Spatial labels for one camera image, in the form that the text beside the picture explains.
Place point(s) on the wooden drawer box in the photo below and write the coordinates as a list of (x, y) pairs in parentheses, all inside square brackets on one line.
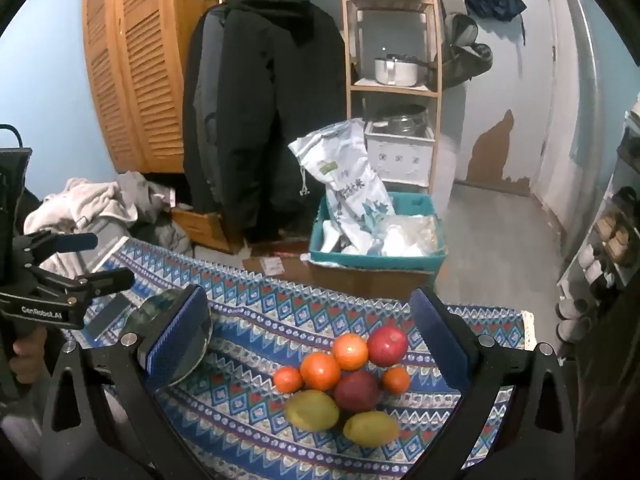
[(205, 230)]

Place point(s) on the wooden shelf rack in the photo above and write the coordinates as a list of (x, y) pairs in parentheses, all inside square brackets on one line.
[(350, 91)]

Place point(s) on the large cardboard box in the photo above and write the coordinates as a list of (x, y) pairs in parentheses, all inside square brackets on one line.
[(370, 282)]

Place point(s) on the steel pot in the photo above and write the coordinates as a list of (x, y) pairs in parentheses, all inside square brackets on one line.
[(405, 122)]

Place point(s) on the white door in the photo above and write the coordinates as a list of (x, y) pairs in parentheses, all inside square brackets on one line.
[(560, 110)]

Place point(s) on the dark blue umbrella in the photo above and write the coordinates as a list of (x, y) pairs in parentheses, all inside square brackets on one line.
[(492, 0)]

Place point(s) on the bright red apple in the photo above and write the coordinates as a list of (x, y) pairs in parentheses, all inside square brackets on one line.
[(387, 345)]

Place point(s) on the blue patterned tablecloth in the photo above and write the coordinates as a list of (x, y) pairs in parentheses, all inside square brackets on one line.
[(260, 320)]

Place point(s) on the large orange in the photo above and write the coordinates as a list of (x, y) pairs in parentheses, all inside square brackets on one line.
[(350, 351), (320, 371)]

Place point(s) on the person's left hand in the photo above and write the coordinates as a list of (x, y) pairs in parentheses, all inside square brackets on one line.
[(27, 360)]

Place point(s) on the yellow mango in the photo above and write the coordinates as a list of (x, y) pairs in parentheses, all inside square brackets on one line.
[(370, 427)]

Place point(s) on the wooden louvered wardrobe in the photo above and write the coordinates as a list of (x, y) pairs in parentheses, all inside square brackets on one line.
[(145, 60)]

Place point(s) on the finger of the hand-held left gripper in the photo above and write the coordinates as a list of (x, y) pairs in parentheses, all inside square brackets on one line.
[(107, 280), (75, 242)]

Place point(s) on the small orange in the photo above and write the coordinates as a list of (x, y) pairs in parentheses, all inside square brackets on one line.
[(288, 379), (396, 379)]

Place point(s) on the dark red apple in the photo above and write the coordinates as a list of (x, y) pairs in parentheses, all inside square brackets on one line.
[(356, 390)]

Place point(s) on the grey jacket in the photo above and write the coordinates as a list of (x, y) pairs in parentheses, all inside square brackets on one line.
[(212, 60)]

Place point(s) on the black hooded jacket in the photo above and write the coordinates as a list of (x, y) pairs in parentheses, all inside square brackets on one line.
[(280, 110)]

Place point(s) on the dark glass plate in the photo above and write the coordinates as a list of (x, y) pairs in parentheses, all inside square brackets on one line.
[(150, 310)]

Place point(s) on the group of shoes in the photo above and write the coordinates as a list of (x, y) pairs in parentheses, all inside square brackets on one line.
[(617, 237)]

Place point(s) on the grey printed shirt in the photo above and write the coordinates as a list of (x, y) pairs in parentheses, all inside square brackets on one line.
[(107, 255)]

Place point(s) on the clear plastic bag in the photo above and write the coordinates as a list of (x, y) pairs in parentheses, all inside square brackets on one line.
[(415, 235)]

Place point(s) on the white printed rice bag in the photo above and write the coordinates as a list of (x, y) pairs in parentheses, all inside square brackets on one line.
[(345, 180)]

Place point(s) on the white pot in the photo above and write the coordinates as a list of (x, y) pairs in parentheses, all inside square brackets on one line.
[(395, 72)]

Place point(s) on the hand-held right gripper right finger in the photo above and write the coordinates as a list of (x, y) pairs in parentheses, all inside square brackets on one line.
[(440, 335)]

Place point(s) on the white patterned storage box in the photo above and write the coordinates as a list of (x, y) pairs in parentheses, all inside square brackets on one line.
[(400, 160)]

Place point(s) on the teal box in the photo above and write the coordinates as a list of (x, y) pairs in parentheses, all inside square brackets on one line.
[(375, 262)]

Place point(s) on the grey-green hanging bag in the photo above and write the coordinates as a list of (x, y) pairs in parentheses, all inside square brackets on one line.
[(462, 55)]

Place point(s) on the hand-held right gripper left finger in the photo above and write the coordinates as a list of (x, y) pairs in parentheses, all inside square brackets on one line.
[(175, 335)]

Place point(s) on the pile of grey clothes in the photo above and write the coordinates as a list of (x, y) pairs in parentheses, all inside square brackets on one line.
[(85, 200)]

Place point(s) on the black coat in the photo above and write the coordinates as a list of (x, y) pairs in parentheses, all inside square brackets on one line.
[(192, 135)]

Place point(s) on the grey garment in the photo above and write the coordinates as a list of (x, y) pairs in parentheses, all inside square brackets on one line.
[(150, 195)]

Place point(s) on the shoe rack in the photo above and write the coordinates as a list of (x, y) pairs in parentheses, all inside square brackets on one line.
[(590, 240)]

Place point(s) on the green-yellow mango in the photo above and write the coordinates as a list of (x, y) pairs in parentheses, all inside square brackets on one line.
[(312, 409)]

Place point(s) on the small cardboard box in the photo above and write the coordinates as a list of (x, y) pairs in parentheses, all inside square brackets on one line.
[(272, 265)]

